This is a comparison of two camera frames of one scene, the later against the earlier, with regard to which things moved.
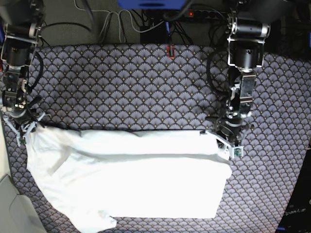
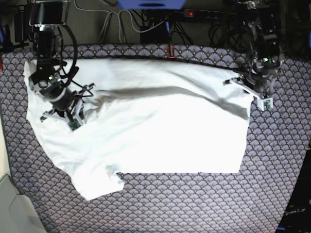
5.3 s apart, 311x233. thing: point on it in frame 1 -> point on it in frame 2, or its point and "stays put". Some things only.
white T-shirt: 93,175 -> 148,116
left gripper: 23,115 -> 53,90
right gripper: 230,128 -> 260,71
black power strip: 205,13 stays put
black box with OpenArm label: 297,217 stays put
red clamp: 173,56 stays put
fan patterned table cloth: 95,88 stays put
